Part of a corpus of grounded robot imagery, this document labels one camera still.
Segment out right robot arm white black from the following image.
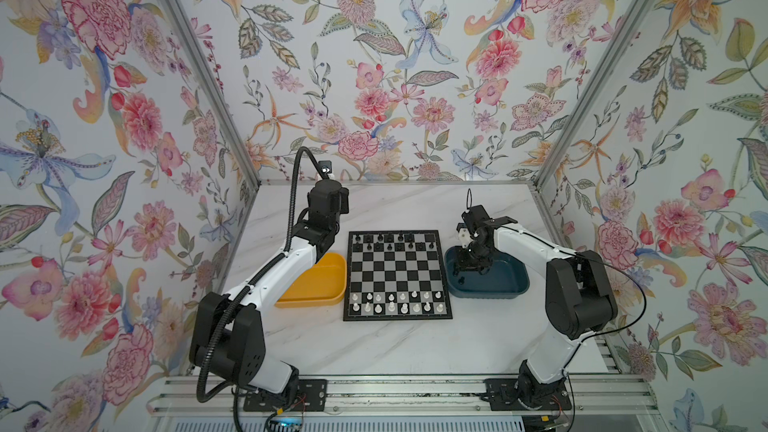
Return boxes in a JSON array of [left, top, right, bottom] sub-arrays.
[[457, 205, 618, 394]]

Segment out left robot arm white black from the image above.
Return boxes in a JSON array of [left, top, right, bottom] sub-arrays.
[[189, 179, 349, 403]]

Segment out black chess pieces on board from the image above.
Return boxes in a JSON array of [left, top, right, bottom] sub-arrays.
[[349, 231, 439, 253]]

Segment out white chess pieces on board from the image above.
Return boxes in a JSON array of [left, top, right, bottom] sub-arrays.
[[345, 291, 451, 319]]

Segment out black white chess board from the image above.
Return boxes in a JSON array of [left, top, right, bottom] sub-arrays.
[[343, 230, 453, 322]]

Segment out dark teal plastic tray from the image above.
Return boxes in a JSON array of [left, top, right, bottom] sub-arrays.
[[444, 246, 530, 299]]

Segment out yellow plastic tray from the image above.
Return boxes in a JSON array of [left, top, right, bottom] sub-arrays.
[[275, 252, 347, 308]]

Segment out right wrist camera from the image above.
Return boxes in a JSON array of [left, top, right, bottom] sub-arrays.
[[457, 205, 491, 235]]

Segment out black corrugated cable hose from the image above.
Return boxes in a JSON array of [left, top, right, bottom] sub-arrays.
[[195, 146, 328, 432]]

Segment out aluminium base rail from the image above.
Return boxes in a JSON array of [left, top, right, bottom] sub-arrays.
[[148, 374, 659, 418]]

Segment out right aluminium corner post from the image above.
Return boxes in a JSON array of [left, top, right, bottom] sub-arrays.
[[532, 0, 653, 191]]

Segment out aluminium corner post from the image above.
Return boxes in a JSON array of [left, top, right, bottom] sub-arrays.
[[160, 0, 261, 190], [532, 0, 653, 191]]

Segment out left aluminium corner post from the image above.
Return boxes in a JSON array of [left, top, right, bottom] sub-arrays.
[[160, 0, 261, 190]]

